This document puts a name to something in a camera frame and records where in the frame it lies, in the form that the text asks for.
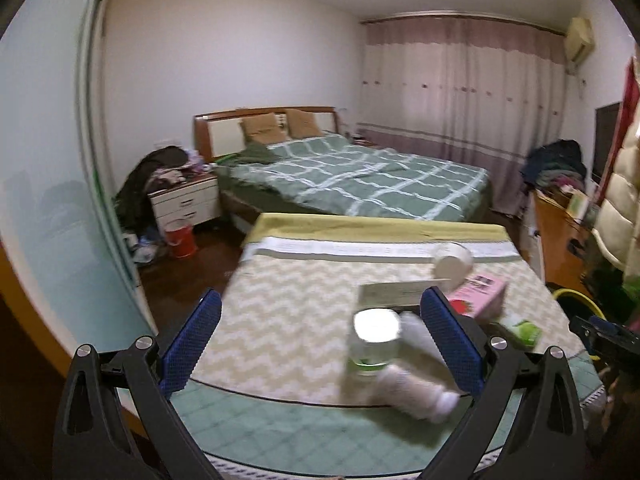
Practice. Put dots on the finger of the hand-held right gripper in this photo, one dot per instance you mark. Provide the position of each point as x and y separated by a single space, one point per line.
597 331

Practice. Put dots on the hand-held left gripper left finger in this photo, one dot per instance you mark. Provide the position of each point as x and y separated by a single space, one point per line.
195 345

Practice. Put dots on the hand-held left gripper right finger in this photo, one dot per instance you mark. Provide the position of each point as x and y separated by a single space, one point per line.
450 340

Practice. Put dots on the yellow rimmed trash bin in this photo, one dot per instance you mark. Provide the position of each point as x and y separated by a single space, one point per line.
582 296

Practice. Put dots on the white plastic bottle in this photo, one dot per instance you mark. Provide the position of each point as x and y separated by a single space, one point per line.
410 390

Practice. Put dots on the clear plastic jar white lid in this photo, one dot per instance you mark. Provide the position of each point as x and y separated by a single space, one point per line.
375 340

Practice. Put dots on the pink cardboard box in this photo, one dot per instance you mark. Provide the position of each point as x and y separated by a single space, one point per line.
477 295

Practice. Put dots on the green snack packet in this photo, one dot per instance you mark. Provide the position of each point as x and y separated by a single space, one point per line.
525 332

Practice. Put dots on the flat grey cardboard box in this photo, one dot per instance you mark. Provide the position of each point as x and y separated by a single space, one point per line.
395 292

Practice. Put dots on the white paper cup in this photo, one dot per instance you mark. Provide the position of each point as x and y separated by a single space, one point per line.
452 265

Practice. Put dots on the wooden desk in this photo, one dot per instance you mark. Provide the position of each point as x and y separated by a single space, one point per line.
555 240

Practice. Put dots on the red bucket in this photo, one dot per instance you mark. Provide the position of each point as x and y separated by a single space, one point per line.
180 242

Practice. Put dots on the crumpled bags on floor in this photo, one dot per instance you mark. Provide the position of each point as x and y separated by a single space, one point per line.
142 250

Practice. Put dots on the bed with beige mat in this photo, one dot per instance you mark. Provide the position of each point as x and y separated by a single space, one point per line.
300 300

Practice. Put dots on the white puffy jacket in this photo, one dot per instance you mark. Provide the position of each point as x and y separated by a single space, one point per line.
620 210

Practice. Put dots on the green book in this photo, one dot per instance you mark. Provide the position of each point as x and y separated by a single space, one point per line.
579 205

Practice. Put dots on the green checked tablecloth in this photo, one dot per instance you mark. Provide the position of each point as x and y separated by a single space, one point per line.
300 435

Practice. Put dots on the white nightstand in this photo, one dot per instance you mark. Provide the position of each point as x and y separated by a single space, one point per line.
185 205

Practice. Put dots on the pile of dark clothes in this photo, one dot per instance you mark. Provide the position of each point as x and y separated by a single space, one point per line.
555 160

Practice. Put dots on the pile of colourful clothes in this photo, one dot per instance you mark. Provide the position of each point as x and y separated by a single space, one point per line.
192 165

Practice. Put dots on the black television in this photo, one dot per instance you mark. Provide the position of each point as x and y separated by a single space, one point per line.
606 140

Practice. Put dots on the green checked quilt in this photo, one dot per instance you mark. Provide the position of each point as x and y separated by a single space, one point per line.
350 175

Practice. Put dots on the dark green blanket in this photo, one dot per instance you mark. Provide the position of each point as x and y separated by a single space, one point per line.
252 155

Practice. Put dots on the wooden bed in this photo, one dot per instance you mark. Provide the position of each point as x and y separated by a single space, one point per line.
220 132

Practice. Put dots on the brown pillow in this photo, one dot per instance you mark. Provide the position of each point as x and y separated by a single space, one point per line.
305 122
262 129

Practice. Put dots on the frosted glass wardrobe door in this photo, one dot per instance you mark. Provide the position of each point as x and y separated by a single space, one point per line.
50 160

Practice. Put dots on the red hanging cloth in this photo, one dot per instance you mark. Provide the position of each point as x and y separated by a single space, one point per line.
632 95

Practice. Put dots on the pink curtain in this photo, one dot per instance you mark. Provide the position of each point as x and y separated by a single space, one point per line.
460 100

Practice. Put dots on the wall air conditioner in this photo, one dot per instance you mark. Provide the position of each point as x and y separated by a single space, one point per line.
580 40

